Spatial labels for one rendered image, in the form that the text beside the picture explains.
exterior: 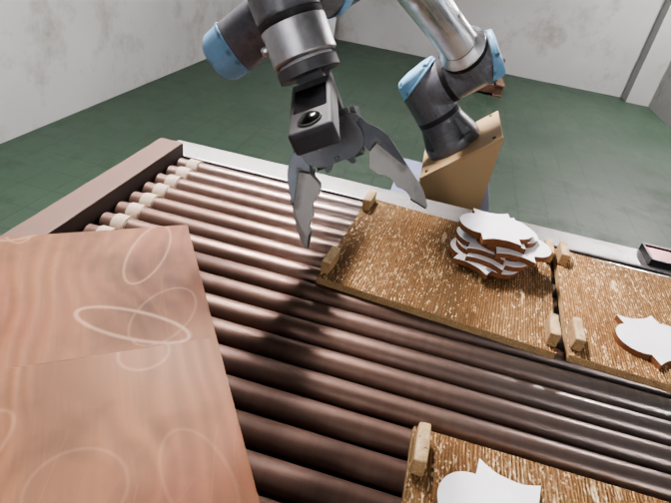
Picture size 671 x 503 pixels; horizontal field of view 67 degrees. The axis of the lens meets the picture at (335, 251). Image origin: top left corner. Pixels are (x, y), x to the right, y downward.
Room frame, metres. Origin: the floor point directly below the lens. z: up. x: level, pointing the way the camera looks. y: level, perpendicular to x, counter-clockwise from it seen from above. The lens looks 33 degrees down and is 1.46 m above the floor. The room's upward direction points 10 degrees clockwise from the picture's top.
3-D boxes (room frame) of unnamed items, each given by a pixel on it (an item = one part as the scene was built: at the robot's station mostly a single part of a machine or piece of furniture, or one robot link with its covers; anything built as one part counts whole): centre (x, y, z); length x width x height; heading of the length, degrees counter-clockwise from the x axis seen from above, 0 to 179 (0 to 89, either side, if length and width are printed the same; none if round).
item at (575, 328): (0.65, -0.41, 0.95); 0.06 x 0.02 x 0.03; 169
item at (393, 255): (0.83, -0.21, 0.93); 0.41 x 0.35 x 0.02; 77
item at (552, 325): (0.66, -0.37, 0.95); 0.06 x 0.02 x 0.03; 167
